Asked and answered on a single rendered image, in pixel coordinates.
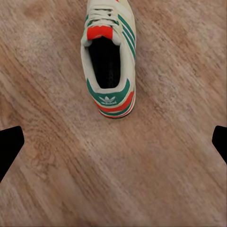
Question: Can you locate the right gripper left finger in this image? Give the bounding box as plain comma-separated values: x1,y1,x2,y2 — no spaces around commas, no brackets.
0,126,25,182

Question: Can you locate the gym shoe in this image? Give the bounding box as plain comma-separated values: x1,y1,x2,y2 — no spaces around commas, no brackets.
80,0,136,119

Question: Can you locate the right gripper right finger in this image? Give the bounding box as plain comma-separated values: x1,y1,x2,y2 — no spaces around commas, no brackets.
212,126,227,164

